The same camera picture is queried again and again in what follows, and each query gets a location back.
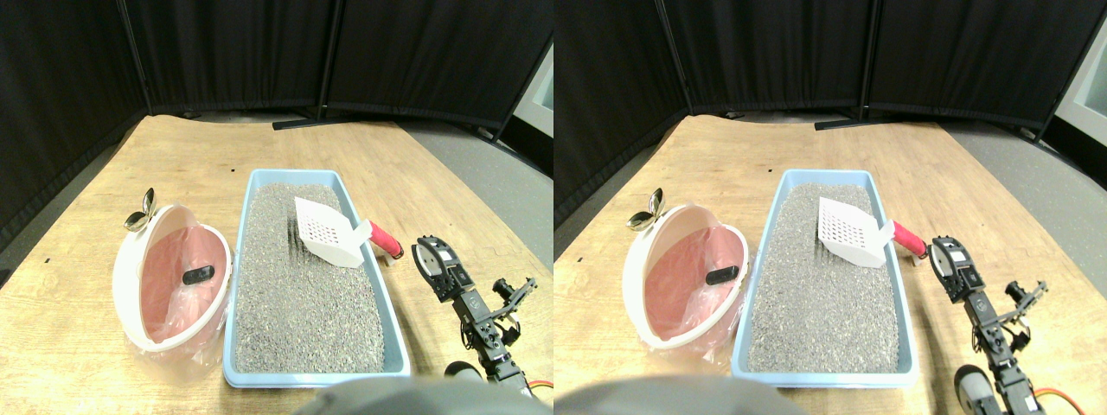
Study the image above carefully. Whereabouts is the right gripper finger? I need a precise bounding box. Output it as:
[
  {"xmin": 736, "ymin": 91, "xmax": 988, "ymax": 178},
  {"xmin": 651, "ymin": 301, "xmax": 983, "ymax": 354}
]
[
  {"xmin": 953, "ymin": 259, "xmax": 987, "ymax": 302},
  {"xmin": 928, "ymin": 236, "xmax": 968, "ymax": 282},
  {"xmin": 439, "ymin": 259, "xmax": 474, "ymax": 302},
  {"xmin": 413, "ymin": 237, "xmax": 452, "ymax": 282}
]

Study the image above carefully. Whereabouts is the white scoop with red handle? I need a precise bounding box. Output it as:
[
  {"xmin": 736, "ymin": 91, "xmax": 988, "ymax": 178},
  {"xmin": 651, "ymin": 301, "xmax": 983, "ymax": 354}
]
[
  {"xmin": 292, "ymin": 196, "xmax": 405, "ymax": 269},
  {"xmin": 817, "ymin": 196, "xmax": 928, "ymax": 269}
]

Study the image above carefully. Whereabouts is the blue litter tray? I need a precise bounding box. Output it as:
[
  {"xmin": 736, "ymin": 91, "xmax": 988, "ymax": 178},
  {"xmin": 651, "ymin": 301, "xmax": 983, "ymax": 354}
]
[
  {"xmin": 223, "ymin": 169, "xmax": 412, "ymax": 388},
  {"xmin": 731, "ymin": 169, "xmax": 919, "ymax": 388}
]

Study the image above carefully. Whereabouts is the white bin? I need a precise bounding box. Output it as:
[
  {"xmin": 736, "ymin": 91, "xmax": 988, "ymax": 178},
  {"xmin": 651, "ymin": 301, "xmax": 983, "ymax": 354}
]
[
  {"xmin": 111, "ymin": 188, "xmax": 234, "ymax": 368},
  {"xmin": 619, "ymin": 188, "xmax": 752, "ymax": 364}
]

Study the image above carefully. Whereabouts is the white shelf unit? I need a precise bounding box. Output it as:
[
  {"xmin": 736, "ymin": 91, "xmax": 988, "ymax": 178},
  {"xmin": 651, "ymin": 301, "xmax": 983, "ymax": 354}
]
[
  {"xmin": 512, "ymin": 43, "xmax": 554, "ymax": 139},
  {"xmin": 1053, "ymin": 39, "xmax": 1107, "ymax": 148}
]

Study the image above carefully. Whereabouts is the curtain stand pole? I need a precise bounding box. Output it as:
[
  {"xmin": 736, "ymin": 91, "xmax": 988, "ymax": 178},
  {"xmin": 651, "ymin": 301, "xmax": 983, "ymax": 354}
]
[
  {"xmin": 117, "ymin": 0, "xmax": 157, "ymax": 118},
  {"xmin": 655, "ymin": 0, "xmax": 694, "ymax": 118},
  {"xmin": 318, "ymin": 0, "xmax": 345, "ymax": 118},
  {"xmin": 856, "ymin": 0, "xmax": 885, "ymax": 118}
]

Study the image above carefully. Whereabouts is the black bracket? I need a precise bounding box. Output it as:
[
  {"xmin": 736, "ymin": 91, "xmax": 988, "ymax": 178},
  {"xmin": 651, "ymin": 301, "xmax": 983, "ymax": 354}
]
[
  {"xmin": 491, "ymin": 277, "xmax": 539, "ymax": 329},
  {"xmin": 1003, "ymin": 279, "xmax": 1049, "ymax": 334}
]

